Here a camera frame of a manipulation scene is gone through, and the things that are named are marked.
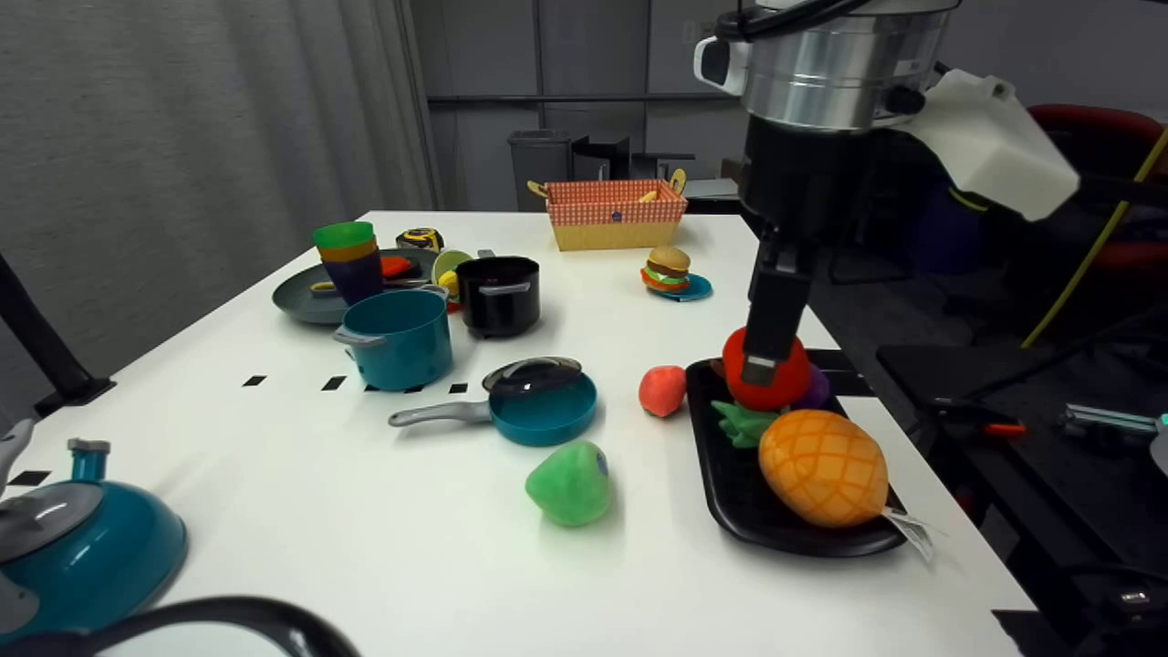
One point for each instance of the grey toy plate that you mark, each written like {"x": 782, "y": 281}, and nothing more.
{"x": 297, "y": 296}

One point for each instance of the red-orange plush fruit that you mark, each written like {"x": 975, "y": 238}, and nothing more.
{"x": 662, "y": 393}

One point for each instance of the black plastic tray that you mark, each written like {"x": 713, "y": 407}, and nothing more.
{"x": 730, "y": 485}

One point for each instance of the teal toy kettle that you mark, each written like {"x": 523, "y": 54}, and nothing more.
{"x": 86, "y": 553}

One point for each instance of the teal toy frying pan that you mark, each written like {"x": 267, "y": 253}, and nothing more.
{"x": 549, "y": 413}

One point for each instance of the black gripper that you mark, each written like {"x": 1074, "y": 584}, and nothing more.
{"x": 798, "y": 183}

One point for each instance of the yellow and black toy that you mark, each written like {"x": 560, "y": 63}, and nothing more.
{"x": 420, "y": 238}

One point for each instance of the black stand leg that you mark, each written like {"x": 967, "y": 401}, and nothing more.
{"x": 43, "y": 346}

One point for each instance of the stack of coloured cups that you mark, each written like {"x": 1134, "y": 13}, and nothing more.
{"x": 352, "y": 260}

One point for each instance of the red plush tomato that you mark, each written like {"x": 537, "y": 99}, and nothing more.
{"x": 778, "y": 393}

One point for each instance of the black toy pot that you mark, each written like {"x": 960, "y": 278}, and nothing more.
{"x": 498, "y": 296}

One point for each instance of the orange toy on plate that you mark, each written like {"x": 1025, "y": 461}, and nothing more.
{"x": 397, "y": 262}

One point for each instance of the small teal toy plate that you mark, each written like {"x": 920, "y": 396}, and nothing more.
{"x": 697, "y": 288}

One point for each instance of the green plush pear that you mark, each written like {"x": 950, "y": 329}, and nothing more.
{"x": 569, "y": 485}

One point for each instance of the orange plush pineapple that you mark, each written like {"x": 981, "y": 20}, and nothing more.
{"x": 827, "y": 469}

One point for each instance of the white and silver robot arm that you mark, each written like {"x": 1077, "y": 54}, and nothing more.
{"x": 840, "y": 59}

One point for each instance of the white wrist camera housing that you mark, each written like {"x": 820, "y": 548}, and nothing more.
{"x": 998, "y": 138}

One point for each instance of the toy burger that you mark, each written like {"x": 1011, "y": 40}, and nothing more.
{"x": 667, "y": 266}

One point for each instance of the purple plush fruit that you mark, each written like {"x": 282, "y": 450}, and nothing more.
{"x": 820, "y": 389}

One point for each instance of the black tape square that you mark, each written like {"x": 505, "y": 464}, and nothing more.
{"x": 29, "y": 476}
{"x": 252, "y": 380}
{"x": 335, "y": 380}
{"x": 459, "y": 389}

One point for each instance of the green and yellow toy fruit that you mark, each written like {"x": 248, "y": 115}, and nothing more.
{"x": 448, "y": 270}

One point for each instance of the teal toy pot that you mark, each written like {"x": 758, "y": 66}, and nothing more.
{"x": 397, "y": 339}

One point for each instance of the red chair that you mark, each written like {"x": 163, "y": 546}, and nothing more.
{"x": 1096, "y": 133}

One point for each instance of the grey curtain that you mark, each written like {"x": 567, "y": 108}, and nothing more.
{"x": 184, "y": 148}

